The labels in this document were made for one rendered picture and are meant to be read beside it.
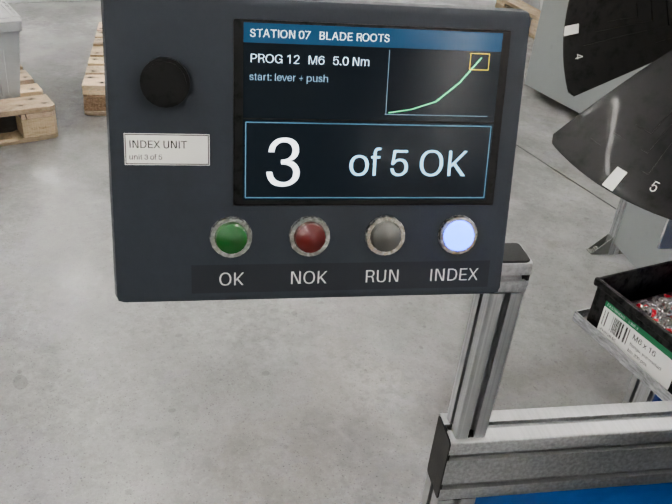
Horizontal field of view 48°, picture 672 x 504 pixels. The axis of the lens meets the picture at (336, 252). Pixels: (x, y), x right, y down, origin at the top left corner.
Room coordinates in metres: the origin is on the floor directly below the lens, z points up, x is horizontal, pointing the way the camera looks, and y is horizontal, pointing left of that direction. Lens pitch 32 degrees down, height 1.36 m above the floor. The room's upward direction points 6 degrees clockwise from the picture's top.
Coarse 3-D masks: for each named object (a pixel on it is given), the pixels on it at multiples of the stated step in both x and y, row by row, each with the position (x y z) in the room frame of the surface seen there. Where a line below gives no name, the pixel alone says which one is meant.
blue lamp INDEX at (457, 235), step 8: (456, 216) 0.44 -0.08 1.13; (464, 216) 0.44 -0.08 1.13; (448, 224) 0.43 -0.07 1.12; (456, 224) 0.43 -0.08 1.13; (464, 224) 0.43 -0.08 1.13; (472, 224) 0.44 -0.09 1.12; (440, 232) 0.43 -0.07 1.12; (448, 232) 0.43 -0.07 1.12; (456, 232) 0.43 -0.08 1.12; (464, 232) 0.43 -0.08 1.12; (472, 232) 0.43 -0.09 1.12; (440, 240) 0.43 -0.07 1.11; (448, 240) 0.43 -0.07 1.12; (456, 240) 0.43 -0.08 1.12; (464, 240) 0.43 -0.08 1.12; (472, 240) 0.43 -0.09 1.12; (448, 248) 0.43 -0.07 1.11; (456, 248) 0.43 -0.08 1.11; (464, 248) 0.43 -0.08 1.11
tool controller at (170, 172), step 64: (128, 0) 0.42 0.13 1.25; (192, 0) 0.43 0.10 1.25; (256, 0) 0.44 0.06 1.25; (320, 0) 0.45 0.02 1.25; (128, 64) 0.42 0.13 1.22; (192, 64) 0.42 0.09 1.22; (256, 64) 0.43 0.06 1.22; (320, 64) 0.44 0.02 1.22; (384, 64) 0.45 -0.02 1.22; (448, 64) 0.46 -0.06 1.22; (512, 64) 0.47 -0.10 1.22; (128, 128) 0.41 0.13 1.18; (192, 128) 0.41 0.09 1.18; (384, 128) 0.44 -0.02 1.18; (448, 128) 0.45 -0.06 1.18; (512, 128) 0.46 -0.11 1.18; (128, 192) 0.40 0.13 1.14; (192, 192) 0.40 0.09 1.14; (384, 192) 0.43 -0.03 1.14; (448, 192) 0.44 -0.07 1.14; (128, 256) 0.39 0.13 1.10; (192, 256) 0.39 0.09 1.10; (256, 256) 0.40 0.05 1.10; (320, 256) 0.41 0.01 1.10; (384, 256) 0.42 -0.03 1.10; (448, 256) 0.43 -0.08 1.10
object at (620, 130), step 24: (648, 72) 1.03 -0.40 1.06; (624, 96) 1.02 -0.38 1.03; (648, 96) 1.00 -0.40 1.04; (576, 120) 1.02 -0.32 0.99; (600, 120) 1.00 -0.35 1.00; (624, 120) 0.99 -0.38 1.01; (648, 120) 0.98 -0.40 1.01; (576, 144) 0.99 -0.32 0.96; (600, 144) 0.98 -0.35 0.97; (624, 144) 0.97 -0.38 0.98; (648, 144) 0.95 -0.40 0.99; (600, 168) 0.95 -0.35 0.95; (624, 168) 0.94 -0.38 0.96; (648, 168) 0.93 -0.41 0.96; (624, 192) 0.92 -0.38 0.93
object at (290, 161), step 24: (264, 120) 0.42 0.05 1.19; (288, 120) 0.43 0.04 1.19; (264, 144) 0.42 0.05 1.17; (288, 144) 0.42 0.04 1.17; (312, 144) 0.43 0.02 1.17; (264, 168) 0.42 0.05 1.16; (288, 168) 0.42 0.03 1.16; (312, 168) 0.42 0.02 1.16; (264, 192) 0.41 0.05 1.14; (288, 192) 0.42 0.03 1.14; (312, 192) 0.42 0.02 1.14
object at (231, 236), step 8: (232, 216) 0.40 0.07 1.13; (216, 224) 0.40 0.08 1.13; (224, 224) 0.40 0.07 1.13; (232, 224) 0.40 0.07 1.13; (240, 224) 0.40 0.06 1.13; (216, 232) 0.40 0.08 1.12; (224, 232) 0.39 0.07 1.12; (232, 232) 0.40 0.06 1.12; (240, 232) 0.40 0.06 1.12; (248, 232) 0.40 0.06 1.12; (216, 240) 0.39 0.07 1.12; (224, 240) 0.39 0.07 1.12; (232, 240) 0.39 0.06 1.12; (240, 240) 0.40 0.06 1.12; (248, 240) 0.40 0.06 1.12; (216, 248) 0.40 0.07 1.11; (224, 248) 0.39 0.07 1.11; (232, 248) 0.39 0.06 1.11; (240, 248) 0.39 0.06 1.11; (248, 248) 0.40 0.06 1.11; (224, 256) 0.40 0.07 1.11; (232, 256) 0.40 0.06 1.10
